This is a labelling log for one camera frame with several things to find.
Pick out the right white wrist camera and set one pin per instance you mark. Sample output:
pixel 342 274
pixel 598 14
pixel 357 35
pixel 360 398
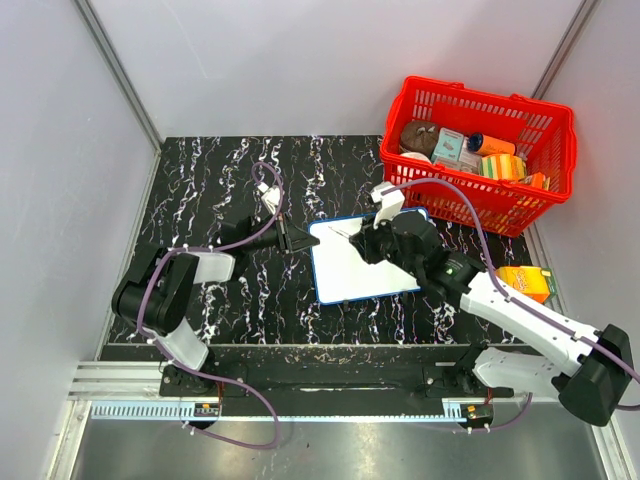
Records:
pixel 389 201

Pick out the yellow green sponge pack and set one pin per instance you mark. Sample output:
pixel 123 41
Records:
pixel 503 167

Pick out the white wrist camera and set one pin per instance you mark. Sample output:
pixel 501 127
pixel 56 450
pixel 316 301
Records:
pixel 270 197
pixel 389 201

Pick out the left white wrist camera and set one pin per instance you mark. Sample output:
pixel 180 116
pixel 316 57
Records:
pixel 270 197

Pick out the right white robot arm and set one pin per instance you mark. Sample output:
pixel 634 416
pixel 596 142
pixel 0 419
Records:
pixel 587 370

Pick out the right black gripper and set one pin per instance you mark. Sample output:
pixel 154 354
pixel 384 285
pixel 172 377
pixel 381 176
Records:
pixel 365 241

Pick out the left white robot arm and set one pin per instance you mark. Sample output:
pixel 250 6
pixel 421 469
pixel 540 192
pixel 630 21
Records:
pixel 154 293

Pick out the white round lid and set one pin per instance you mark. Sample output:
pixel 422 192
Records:
pixel 416 156

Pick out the orange tube blue cap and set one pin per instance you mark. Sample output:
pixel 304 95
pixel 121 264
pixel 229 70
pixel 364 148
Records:
pixel 485 145

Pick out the brown round bun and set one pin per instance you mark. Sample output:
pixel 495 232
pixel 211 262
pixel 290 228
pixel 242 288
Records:
pixel 419 136

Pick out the orange snack box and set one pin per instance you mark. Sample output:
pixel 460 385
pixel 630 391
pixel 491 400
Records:
pixel 536 180

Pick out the red capped whiteboard marker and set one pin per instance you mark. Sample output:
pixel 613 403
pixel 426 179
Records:
pixel 347 235

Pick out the teal small box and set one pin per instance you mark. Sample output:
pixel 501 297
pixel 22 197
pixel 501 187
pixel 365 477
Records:
pixel 448 147

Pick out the pale pink box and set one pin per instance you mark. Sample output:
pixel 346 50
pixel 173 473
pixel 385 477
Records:
pixel 468 161

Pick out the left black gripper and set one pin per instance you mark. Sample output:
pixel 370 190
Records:
pixel 290 237

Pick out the red plastic shopping basket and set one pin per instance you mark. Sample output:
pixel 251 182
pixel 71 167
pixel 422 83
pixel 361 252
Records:
pixel 542 132

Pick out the orange juice carton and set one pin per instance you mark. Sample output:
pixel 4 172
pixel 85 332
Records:
pixel 535 282

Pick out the blue framed whiteboard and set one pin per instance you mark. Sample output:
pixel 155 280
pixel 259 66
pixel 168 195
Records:
pixel 340 274

